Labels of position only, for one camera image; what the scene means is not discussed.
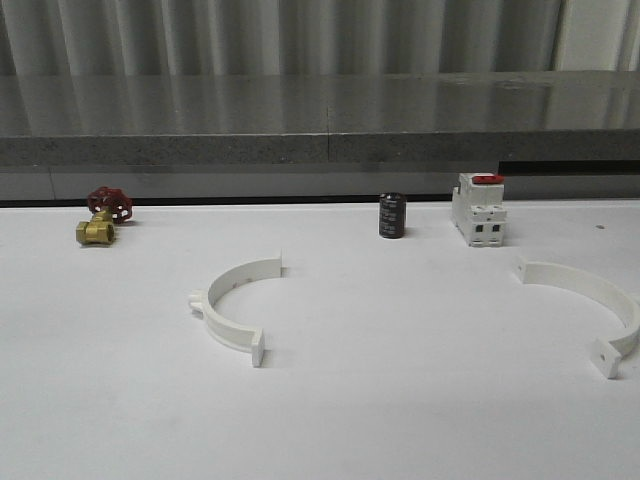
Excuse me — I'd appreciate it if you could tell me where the white half clamp with lug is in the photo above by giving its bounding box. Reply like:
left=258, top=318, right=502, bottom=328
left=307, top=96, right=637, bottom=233
left=187, top=250, right=283, bottom=368

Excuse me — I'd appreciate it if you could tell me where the white half pipe clamp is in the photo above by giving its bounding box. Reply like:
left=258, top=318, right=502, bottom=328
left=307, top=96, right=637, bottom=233
left=515, top=258, right=639, bottom=379

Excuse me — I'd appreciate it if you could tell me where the black cylindrical capacitor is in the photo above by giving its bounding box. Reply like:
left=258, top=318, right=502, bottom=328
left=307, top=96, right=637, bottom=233
left=378, top=192, right=406, bottom=239

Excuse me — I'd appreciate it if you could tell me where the brass valve red handwheel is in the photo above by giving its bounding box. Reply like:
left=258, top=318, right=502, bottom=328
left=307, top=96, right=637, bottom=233
left=75, top=186, right=132, bottom=245

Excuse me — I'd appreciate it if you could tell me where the grey stone counter ledge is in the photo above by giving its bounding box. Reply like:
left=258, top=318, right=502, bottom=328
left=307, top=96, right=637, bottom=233
left=1, top=71, right=639, bottom=203

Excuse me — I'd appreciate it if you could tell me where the white circuit breaker red switch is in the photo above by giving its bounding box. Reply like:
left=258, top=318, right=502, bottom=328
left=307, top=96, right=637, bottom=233
left=452, top=173, right=507, bottom=247

